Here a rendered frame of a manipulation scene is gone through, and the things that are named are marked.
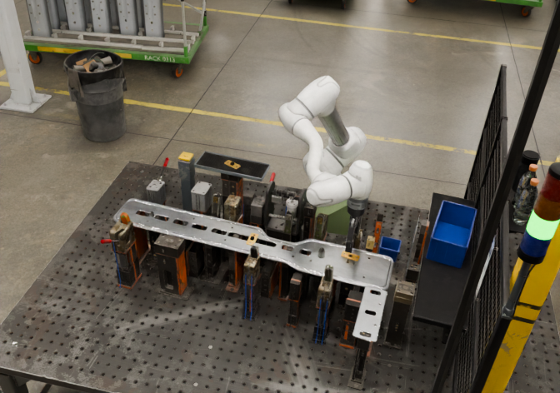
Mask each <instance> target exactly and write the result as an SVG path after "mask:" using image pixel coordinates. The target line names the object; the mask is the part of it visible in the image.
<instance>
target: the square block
mask: <svg viewBox="0 0 560 393"><path fill-rule="evenodd" d="M414 291H415V284H414V283H411V282H407V281H401V280H398V281H397V285H396V290H395V294H394V298H393V305H392V312H391V315H390V320H389V323H388V328H387V331H386V334H385V338H384V342H383V345H384V346H387V347H390V348H393V349H397V350H401V346H402V341H403V332H404V330H405V326H406V323H407V319H408V313H409V310H410V306H411V304H412V303H413V296H414Z"/></svg>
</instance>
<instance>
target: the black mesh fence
mask: <svg viewBox="0 0 560 393"><path fill-rule="evenodd" d="M507 155H508V115H507V64H502V65H501V67H500V71H499V74H498V77H497V82H496V86H495V88H494V92H493V95H492V100H491V103H490V106H489V109H488V112H487V117H486V121H485V123H484V127H483V130H482V135H481V138H480V141H479V144H478V147H477V152H476V156H475V159H474V162H473V165H472V170H471V173H470V177H469V179H468V183H467V188H466V191H465V194H464V197H463V198H464V199H468V200H472V201H475V208H476V209H477V214H476V217H475V221H474V225H473V239H472V263H473V259H474V257H475V254H476V250H477V248H478V243H479V241H480V238H481V235H482V233H483V228H484V226H485V222H486V220H487V217H488V213H489V210H490V207H491V205H492V202H493V197H494V194H495V191H496V189H497V186H498V182H499V179H500V176H501V174H502V170H503V166H504V163H505V161H506V158H504V156H507ZM498 239H499V240H498ZM495 247H497V248H494V249H498V251H497V250H493V253H492V257H491V260H490V262H489V264H488V267H487V271H486V274H485V277H486V278H485V277H484V279H483V282H482V285H481V288H480V291H479V293H478V296H477V298H478V299H479V300H478V299H477V300H478V301H476V303H475V295H474V297H473V300H472V304H471V306H470V309H469V312H468V322H467V332H466V333H462V336H461V339H460V341H459V344H458V347H457V351H456V354H455V356H454V367H453V379H452V393H482V391H483V387H484V386H485V383H486V381H487V378H488V376H489V373H490V371H491V369H492V367H493V363H494V361H495V359H496V357H497V354H498V351H499V349H500V347H501V344H502V343H503V339H504V336H505V335H506V332H507V330H508V327H509V325H510V322H511V320H512V319H509V318H505V317H502V308H503V306H505V305H506V304H507V302H508V297H509V296H510V263H509V213H508V201H506V204H505V207H504V209H503V212H502V216H501V219H500V222H499V224H498V227H497V230H496V233H495ZM499 250H500V251H499ZM499 259H500V260H499ZM494 264H495V265H494ZM494 268H495V269H494ZM499 268H500V269H499ZM491 269H492V270H491ZM491 273H492V274H491ZM499 273H500V274H499ZM494 277H495V278H494ZM499 278H500V279H499ZM494 282H495V283H494ZM499 283H500V284H499ZM499 288H500V289H499ZM490 289H491V290H490ZM493 289H494V290H493ZM499 294H500V295H499ZM490 298H491V299H490ZM480 299H481V300H480ZM499 299H500V300H499ZM483 303H484V304H483ZM490 303H491V304H490ZM483 307H484V308H483ZM494 307H495V308H494ZM498 307H499V308H498ZM490 308H491V309H490ZM499 310H500V311H499ZM474 312H475V313H474ZM494 312H495V313H494ZM498 312H499V313H498ZM490 313H491V314H490ZM493 314H494V315H493ZM494 317H495V319H494ZM490 318H491V319H490ZM469 319H470V320H469ZM489 320H490V321H489ZM491 321H492V322H491ZM490 323H491V324H490ZM494 323H495V324H494ZM493 325H494V326H493ZM469 326H470V327H469ZM490 328H491V330H490ZM450 331H451V330H449V329H446V328H443V329H442V343H443V344H447V341H448V337H449V334H450ZM485 331H486V332H485ZM490 334H491V335H490ZM485 336H486V337H485ZM489 336H490V337H489ZM486 339H487V340H486ZM485 341H486V342H485ZM485 346H486V348H485ZM464 352H465V353H464ZM465 354H466V355H465ZM470 357H471V358H470ZM481 357H482V359H481ZM465 358H466V359H465ZM470 361H471V362H470ZM469 364H470V365H469ZM466 368H467V369H466ZM469 368H470V369H469ZM466 373H467V374H466ZM469 373H470V374H469ZM471 373H472V374H471ZM459 374H460V375H459ZM466 377H467V378H466ZM469 378H470V379H469ZM471 378H472V379H471ZM466 382H467V383H466ZM460 384H461V385H460ZM465 384H466V385H465ZM460 388H461V389H460ZM465 389H466V390H465Z"/></svg>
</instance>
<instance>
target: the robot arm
mask: <svg viewBox="0 0 560 393"><path fill-rule="evenodd" d="M339 93H340V86H339V85H338V84H337V83H336V82H335V81H334V80H333V79H332V78H331V77H329V76H323V77H320V78H318V79H316V80H314V81H313V82H311V83H310V84H309V85H308V86H307V87H305V88H304V89H303V90H302V91H301V92H300V93H299V95H298V96H297V97H296V98H295V99H293V100H292V101H291V102H287V103H285V104H283V105H281V106H280V108H279V111H278V115H279V118H280V120H281V122H282V124H283V125H284V126H285V128H286V129H287V130H288V131H289V132H290V133H292V134H293V135H294V136H295V137H297V138H299V139H301V140H303V141H305V142H306V143H307V144H308V145H309V152H308V153H307V154H306V155H305V157H304V158H303V160H302V164H303V167H304V170H305V172H306V173H307V176H308V178H309V180H310V182H311V185H310V186H309V188H308V189H307V200H308V201H309V203H310V204H312V205H313V206H317V207H325V206H332V205H335V204H338V203H340V202H342V201H345V200H347V212H348V213H349V214H350V215H351V216H350V222H349V228H348V233H347V240H345V242H346V247H345V252H349V253H352V250H353V236H354V233H356V234H357V233H358V227H359V221H361V218H360V216H362V215H363V214H364V212H365V208H366V207H367V205H368V198H369V193H370V192H371V190H372V186H373V168H372V166H371V165H370V164H369V163H368V162H365V161H361V160H358V161H355V162H354V163H353V164H352V165H351V166H350V168H349V171H347V172H345V173H344V174H341V171H342V169H343V168H344V167H345V166H346V165H347V164H349V163H350V162H351V161H352V160H353V159H354V158H356V157H357V156H358V155H359V154H360V152H361V151H362V150H363V148H364V147H365V145H366V142H367V138H366V136H365V134H364V133H363V131H362V130H361V129H359V128H358V127H345V126H344V124H343V121H342V119H341V118H340V116H339V114H338V111H337V109H336V108H335V105H336V100H337V97H338V95H339ZM315 117H318V119H319V120H320V122H321V123H322V125H323V127H324V128H325V130H326V132H327V134H328V135H329V143H328V146H327V147H326V148H325V149H323V140H322V138H321V137H320V135H319V134H318V132H317V131H316V129H315V128H314V126H313V125H312V123H311V120H312V119H313V118H315Z"/></svg>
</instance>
